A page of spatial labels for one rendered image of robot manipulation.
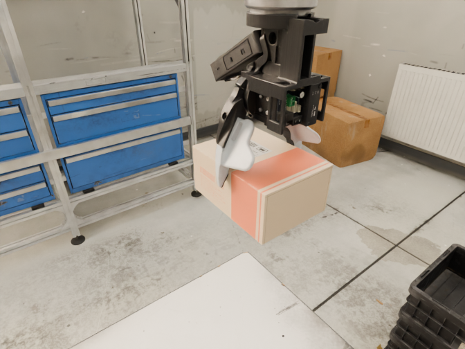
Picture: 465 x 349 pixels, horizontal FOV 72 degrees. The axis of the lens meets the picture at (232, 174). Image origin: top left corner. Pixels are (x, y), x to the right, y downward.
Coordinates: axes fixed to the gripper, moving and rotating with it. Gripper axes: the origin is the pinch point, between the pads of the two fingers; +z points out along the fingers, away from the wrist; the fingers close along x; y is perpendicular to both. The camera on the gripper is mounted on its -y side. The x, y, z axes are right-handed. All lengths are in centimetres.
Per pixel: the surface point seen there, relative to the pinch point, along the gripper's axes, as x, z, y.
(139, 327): -17.5, 40.1, -15.4
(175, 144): 55, 67, -141
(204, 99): 131, 73, -227
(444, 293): 67, 61, 16
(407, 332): 50, 67, 15
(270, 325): 5.1, 39.9, 0.8
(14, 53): -16, 3, -140
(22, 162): -27, 51, -138
